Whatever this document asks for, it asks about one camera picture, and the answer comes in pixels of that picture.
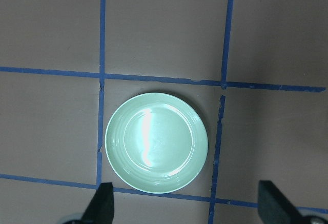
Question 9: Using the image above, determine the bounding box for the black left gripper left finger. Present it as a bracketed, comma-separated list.
[81, 182, 114, 224]

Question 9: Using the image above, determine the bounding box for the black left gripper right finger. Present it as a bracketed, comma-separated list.
[257, 180, 306, 224]

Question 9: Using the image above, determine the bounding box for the green plate far side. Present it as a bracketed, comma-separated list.
[105, 93, 208, 194]

